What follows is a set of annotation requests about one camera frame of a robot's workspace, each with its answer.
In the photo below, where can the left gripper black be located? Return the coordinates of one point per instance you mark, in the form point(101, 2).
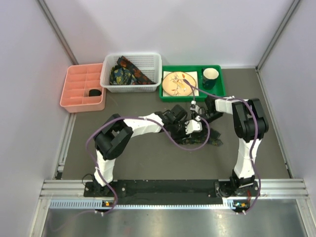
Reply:
point(179, 138)

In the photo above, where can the green floral tie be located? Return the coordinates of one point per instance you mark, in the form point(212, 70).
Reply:
point(200, 137)

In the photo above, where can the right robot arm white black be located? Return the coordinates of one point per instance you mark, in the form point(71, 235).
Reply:
point(250, 125)

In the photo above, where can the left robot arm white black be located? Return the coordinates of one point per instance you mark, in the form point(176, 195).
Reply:
point(111, 141)

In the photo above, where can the green plastic tray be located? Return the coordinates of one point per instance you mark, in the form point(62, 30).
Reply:
point(197, 72)

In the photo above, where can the dark green mug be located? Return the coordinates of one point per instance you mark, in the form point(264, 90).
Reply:
point(209, 78)

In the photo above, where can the white paper napkin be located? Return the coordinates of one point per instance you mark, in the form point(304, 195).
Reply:
point(196, 84)

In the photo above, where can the beige floral plate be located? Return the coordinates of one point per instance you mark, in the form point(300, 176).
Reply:
point(179, 84)

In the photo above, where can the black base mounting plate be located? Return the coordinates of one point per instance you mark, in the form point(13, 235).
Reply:
point(177, 192)

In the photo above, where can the dark orange leaf tie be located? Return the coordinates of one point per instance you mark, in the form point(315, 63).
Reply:
point(141, 78)

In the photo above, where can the white perforated plastic basket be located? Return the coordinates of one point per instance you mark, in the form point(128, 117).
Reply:
point(149, 63)

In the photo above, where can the blue yellow floral tie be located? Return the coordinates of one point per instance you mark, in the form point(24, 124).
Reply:
point(121, 76)

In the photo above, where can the rolled black tie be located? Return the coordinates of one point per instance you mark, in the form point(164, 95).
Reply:
point(94, 92)

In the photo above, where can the pink divided organizer box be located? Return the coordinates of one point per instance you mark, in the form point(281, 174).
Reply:
point(78, 81)

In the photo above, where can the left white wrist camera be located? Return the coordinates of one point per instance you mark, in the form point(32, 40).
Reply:
point(193, 125)

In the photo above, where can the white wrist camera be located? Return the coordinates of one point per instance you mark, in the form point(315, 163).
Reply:
point(194, 108)
point(193, 125)

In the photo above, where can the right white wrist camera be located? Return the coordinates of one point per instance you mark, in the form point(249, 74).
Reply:
point(194, 108)

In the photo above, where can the white slotted cable duct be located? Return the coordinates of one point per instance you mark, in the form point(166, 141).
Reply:
point(99, 204)

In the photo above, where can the aluminium frame rail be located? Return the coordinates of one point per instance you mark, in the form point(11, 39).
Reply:
point(270, 189)

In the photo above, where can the right aluminium corner post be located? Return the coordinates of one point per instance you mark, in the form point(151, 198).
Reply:
point(282, 26)

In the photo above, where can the aluminium corner post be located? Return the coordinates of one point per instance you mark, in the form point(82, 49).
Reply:
point(56, 29)
point(282, 26)

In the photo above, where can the left aluminium corner post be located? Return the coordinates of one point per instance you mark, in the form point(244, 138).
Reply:
point(56, 29)

